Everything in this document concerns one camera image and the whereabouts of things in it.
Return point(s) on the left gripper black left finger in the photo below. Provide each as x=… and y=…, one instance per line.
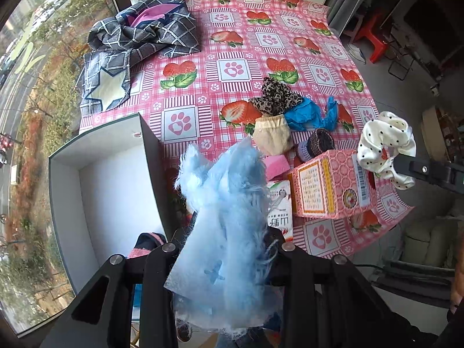
x=101, y=314

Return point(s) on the white open storage box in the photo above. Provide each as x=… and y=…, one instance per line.
x=107, y=186

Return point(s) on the light blue fluffy cloth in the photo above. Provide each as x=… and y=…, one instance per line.
x=218, y=279

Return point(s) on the pink strawberry paw tablecloth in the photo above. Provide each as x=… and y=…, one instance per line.
x=198, y=99

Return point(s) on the pink and black knit sock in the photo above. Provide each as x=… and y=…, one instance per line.
x=146, y=243

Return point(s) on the leopard print scrunchie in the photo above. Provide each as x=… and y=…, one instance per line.
x=276, y=98

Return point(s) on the pink sponge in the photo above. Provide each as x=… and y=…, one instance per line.
x=276, y=165

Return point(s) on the red plastic stool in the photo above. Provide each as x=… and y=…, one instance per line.
x=372, y=32

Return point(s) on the white polka dot scrunchie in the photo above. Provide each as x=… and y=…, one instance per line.
x=381, y=141

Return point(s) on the pink patterned carton box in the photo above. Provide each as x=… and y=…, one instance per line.
x=332, y=185

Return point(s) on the blue mesh cloth on table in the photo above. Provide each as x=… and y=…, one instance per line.
x=308, y=114

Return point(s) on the beige knit sock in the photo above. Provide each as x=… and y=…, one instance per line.
x=272, y=135

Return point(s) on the grey plaid star cloth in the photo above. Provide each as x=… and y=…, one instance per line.
x=118, y=43

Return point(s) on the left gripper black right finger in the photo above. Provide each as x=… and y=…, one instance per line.
x=329, y=303

